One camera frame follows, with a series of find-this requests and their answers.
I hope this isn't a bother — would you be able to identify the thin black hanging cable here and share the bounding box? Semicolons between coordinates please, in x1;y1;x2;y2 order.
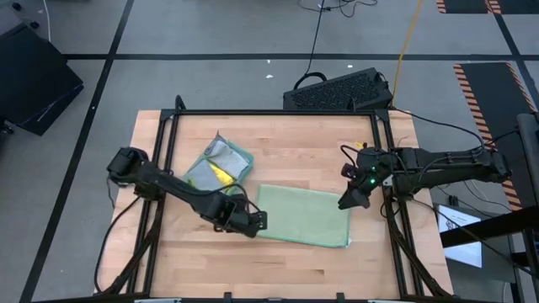
293;0;378;90

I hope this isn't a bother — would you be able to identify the yellow microfiber towel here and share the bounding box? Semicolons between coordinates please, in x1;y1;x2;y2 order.
209;162;236;187

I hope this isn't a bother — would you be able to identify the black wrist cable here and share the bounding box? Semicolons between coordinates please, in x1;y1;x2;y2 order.
339;144;367;169
168;170;262;214

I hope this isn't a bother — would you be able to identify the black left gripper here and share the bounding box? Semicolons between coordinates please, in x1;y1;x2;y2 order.
210;200;269;239

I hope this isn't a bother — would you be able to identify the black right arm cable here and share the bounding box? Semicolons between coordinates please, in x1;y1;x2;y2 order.
389;108;485;152

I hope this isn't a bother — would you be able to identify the black left base cable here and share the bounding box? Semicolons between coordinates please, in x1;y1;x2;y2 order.
93;167;144;294

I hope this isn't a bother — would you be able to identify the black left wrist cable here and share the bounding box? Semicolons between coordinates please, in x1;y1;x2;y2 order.
168;170;262;214

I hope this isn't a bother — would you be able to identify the black stand bar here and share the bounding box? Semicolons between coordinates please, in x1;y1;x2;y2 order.
440;205;539;249

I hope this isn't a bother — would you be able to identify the pale green microfiber towel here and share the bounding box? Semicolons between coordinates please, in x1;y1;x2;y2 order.
255;183;352;249

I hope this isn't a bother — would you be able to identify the white lit screen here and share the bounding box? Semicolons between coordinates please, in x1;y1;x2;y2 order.
437;204;483;269

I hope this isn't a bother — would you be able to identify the yellow hanging cable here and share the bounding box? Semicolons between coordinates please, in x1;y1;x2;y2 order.
390;0;424;109

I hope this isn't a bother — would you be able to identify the black perforated computer case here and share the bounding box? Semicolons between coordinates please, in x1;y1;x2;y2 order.
282;66;395;113

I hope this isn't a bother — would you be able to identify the black hazard-striped floor mat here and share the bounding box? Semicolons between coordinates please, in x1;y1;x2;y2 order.
453;61;539;211
436;0;539;14

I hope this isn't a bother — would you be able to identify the black equipment case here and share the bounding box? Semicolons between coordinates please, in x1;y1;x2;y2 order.
0;23;84;136

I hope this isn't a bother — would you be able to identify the teal translucent plastic bin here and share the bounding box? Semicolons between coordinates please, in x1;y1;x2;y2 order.
181;130;255;198

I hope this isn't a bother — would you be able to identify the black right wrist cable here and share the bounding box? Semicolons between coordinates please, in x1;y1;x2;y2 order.
339;144;367;169

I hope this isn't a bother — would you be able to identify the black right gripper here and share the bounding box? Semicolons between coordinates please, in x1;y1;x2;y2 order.
338;162;395;210

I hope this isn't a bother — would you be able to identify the grey waffle microfiber towel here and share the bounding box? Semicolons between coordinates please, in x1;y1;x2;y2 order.
204;132;250;178

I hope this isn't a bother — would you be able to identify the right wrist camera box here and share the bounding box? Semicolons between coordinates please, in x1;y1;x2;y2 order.
340;162;359;180

